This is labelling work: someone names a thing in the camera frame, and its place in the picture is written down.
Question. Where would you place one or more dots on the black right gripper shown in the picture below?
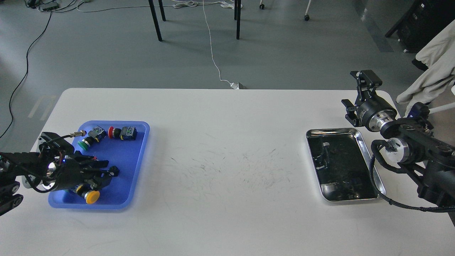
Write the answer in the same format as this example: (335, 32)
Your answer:
(373, 112)

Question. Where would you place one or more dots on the black table leg left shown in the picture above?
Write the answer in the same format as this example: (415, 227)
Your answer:
(154, 17)

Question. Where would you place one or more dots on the blue plastic tray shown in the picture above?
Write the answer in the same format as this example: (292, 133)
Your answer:
(127, 155)

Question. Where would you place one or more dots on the black table leg right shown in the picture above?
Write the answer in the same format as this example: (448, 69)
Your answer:
(237, 17)

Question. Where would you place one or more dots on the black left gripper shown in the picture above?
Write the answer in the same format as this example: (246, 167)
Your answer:
(66, 168)

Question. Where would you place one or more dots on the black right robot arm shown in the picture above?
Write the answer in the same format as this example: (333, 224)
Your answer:
(407, 145)

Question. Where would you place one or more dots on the green push button switch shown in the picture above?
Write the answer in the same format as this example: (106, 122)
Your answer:
(96, 135)

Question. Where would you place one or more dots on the white power adapter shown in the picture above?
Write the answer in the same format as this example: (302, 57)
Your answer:
(237, 86)

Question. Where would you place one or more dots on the yellow push button switch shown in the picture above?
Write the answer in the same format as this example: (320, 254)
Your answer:
(86, 192)

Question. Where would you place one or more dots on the black table leg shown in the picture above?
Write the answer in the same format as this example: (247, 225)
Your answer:
(154, 17)
(237, 17)

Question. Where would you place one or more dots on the beige cloth cover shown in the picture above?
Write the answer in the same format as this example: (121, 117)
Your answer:
(439, 57)

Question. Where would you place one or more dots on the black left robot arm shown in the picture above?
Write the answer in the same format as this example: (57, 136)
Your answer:
(27, 165)

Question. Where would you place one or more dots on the silver metal tray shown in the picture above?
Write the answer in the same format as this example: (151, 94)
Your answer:
(344, 178)

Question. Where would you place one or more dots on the red push button switch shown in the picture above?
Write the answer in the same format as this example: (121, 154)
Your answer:
(124, 133)

